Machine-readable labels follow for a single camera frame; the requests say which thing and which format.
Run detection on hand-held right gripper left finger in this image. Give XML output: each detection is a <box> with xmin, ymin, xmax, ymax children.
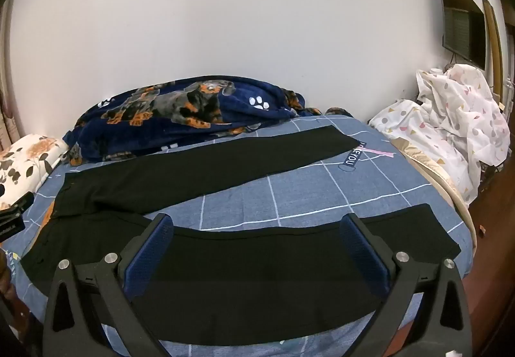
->
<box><xmin>42</xmin><ymin>213</ymin><xmax>174</xmax><ymax>357</ymax></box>

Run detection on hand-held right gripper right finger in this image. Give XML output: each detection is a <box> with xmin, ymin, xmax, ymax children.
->
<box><xmin>339</xmin><ymin>213</ymin><xmax>472</xmax><ymax>357</ymax></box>

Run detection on black pants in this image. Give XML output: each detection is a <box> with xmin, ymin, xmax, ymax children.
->
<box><xmin>20</xmin><ymin>126</ymin><xmax>461</xmax><ymax>342</ymax></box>

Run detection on white floral pillow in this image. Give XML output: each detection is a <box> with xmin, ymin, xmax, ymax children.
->
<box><xmin>0</xmin><ymin>134</ymin><xmax>70</xmax><ymax>214</ymax></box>

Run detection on blue grid bed sheet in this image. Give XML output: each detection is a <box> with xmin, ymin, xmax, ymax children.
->
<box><xmin>0</xmin><ymin>114</ymin><xmax>476</xmax><ymax>357</ymax></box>

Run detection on beige mattress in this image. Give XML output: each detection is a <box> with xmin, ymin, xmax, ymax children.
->
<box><xmin>392</xmin><ymin>138</ymin><xmax>478</xmax><ymax>254</ymax></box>

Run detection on navy dog print blanket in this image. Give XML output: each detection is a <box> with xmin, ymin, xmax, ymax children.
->
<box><xmin>62</xmin><ymin>77</ymin><xmax>323</xmax><ymax>167</ymax></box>

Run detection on white patterned duvet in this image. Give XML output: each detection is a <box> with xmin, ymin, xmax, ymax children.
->
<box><xmin>368</xmin><ymin>63</ymin><xmax>511</xmax><ymax>205</ymax></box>

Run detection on wooden door frame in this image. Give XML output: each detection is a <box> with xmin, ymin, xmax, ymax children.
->
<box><xmin>482</xmin><ymin>0</ymin><xmax>506</xmax><ymax>101</ymax></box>

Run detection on wall-mounted black television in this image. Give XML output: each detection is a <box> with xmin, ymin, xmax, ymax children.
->
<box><xmin>434</xmin><ymin>0</ymin><xmax>488</xmax><ymax>70</ymax></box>

